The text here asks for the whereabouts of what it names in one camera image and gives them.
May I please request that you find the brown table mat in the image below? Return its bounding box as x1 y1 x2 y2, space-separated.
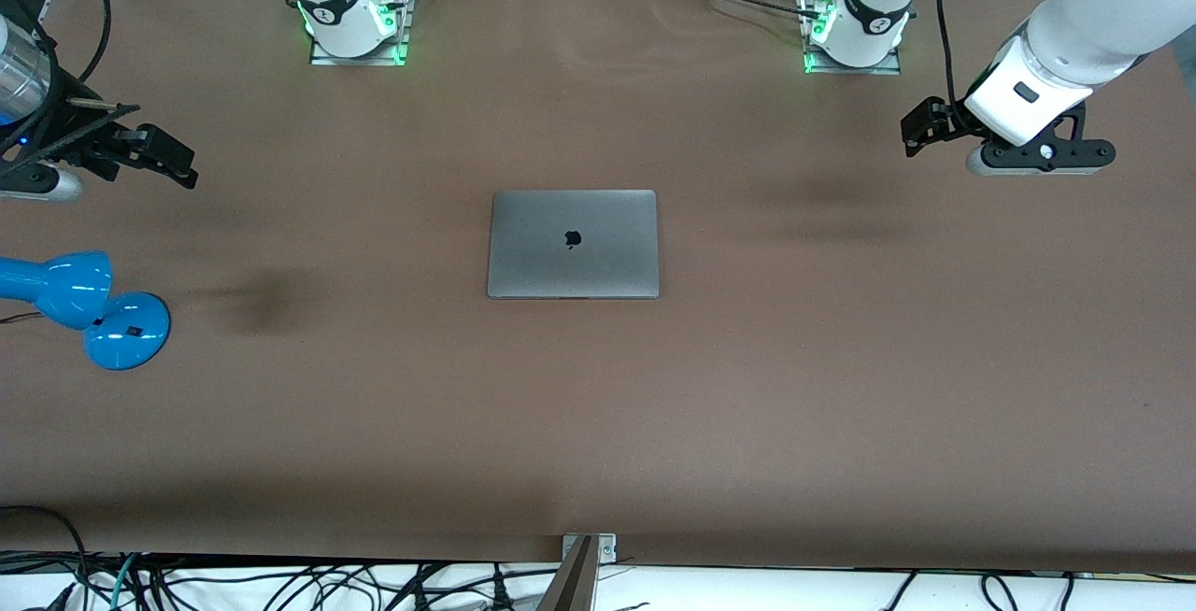
0 0 1196 575

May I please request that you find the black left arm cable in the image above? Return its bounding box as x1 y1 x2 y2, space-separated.
934 0 969 113

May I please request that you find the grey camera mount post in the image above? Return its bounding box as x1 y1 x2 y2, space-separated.
537 536 599 611

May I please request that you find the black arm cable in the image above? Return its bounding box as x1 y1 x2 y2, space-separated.
79 0 114 79
934 0 969 113

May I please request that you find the blue desk lamp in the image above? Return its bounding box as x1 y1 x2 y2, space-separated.
0 250 172 372

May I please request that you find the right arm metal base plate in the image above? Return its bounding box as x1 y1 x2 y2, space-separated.
308 0 413 67

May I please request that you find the grey laptop computer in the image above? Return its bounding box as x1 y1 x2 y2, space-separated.
486 189 661 301

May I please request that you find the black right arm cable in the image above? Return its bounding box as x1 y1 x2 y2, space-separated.
79 0 114 79

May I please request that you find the small metal clamp bracket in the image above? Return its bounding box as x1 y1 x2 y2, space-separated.
562 533 618 563

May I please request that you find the teal floor cable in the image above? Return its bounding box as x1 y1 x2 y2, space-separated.
108 553 141 611

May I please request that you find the black looped floor cable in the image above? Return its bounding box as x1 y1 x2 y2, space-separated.
0 504 91 611

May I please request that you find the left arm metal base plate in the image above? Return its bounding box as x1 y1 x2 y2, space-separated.
799 0 904 77

